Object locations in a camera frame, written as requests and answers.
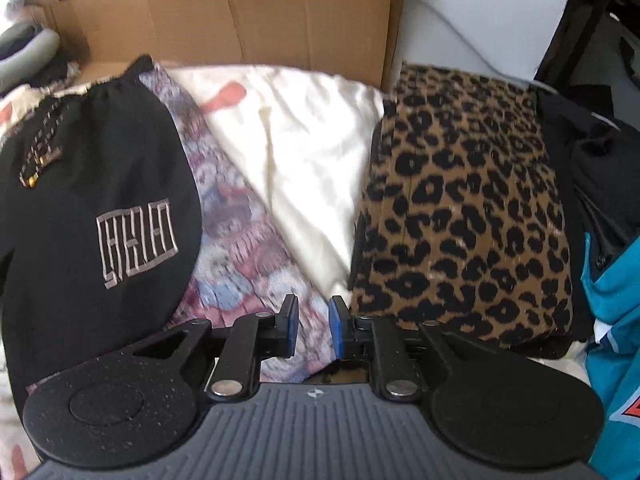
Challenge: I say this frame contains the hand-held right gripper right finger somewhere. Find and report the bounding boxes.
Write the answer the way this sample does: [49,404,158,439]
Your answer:
[329,296,502,402]

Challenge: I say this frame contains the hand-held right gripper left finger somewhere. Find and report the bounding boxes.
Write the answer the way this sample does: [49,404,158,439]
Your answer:
[117,294,300,402]

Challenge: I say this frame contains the black pants with patterned lining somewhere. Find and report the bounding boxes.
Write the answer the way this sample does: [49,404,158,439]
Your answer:
[0,55,341,396]

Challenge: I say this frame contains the cream bear printed blanket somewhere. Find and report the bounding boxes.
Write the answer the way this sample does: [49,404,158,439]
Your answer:
[0,62,388,480]

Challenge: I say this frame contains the leopard print garment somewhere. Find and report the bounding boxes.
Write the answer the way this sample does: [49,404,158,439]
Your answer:
[347,62,576,356]

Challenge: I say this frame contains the teal printed garment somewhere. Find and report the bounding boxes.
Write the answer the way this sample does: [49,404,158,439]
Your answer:
[580,232,640,480]

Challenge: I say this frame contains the black folded garment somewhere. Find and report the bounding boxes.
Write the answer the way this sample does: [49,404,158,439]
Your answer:
[535,82,640,346]

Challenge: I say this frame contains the cardboard box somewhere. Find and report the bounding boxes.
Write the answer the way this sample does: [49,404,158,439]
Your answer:
[42,0,408,91]

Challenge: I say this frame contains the grey neck pillow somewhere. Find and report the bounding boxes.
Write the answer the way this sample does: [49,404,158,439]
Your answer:
[0,22,61,78]

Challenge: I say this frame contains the dark furniture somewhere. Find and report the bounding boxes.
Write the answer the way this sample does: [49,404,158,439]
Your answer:
[532,0,640,126]

